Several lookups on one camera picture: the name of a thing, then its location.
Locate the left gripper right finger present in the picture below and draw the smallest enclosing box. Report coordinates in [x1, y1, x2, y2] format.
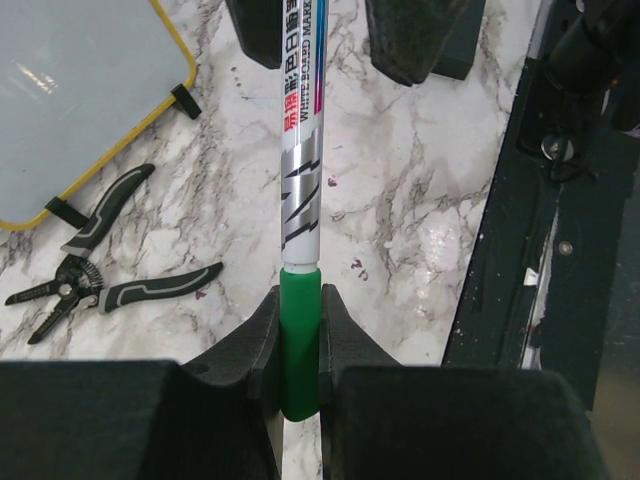
[319, 284, 609, 479]

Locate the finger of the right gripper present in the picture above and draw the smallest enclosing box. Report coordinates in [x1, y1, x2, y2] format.
[226, 0, 283, 69]
[365, 0, 484, 86]

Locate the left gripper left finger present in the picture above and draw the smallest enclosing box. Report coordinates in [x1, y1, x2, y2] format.
[1, 289, 281, 479]

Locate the white whiteboard marker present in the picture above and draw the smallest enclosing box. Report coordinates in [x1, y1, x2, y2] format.
[280, 0, 328, 274]

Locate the green marker cap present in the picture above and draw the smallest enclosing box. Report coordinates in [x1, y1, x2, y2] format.
[280, 270, 321, 422]

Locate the yellow framed whiteboard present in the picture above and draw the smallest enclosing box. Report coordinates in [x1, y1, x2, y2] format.
[1, 1, 199, 230]

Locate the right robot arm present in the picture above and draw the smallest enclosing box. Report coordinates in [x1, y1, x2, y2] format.
[227, 1, 639, 177]

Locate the right black pad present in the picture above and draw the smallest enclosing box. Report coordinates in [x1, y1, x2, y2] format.
[429, 0, 544, 81]

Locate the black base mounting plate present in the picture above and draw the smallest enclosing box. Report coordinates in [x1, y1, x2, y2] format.
[443, 59, 639, 409]

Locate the black grey wire stripper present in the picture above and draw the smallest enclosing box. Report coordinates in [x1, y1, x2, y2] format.
[3, 163, 225, 346]

